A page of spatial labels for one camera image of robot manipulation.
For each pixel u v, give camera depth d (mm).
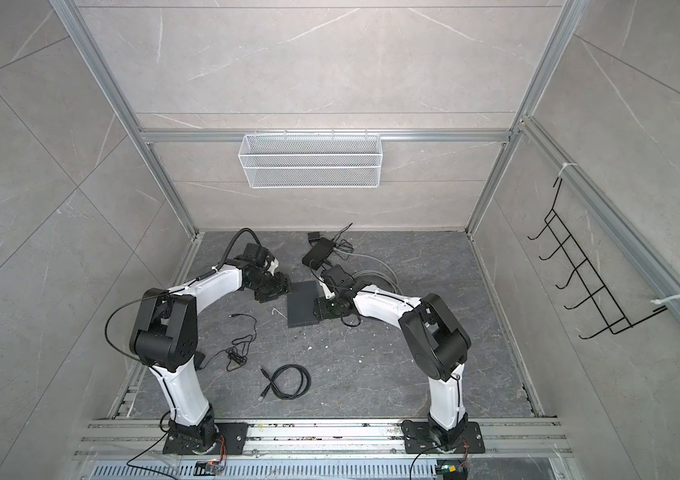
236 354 877
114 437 746
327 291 780
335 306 799
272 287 860
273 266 894
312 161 1009
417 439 731
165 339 504
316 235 1168
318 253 1127
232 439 733
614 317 601
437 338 503
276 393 798
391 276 1048
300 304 980
